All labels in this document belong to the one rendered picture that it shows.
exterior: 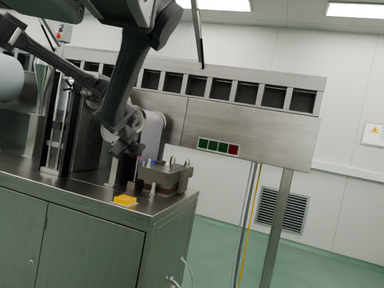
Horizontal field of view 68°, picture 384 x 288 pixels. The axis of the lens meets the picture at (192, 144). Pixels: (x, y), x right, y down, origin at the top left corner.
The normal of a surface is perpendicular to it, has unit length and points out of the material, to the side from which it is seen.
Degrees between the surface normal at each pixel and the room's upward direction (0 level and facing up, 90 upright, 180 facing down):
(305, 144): 90
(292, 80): 90
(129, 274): 90
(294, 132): 90
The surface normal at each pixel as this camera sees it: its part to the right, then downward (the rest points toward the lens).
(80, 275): -0.30, 0.00
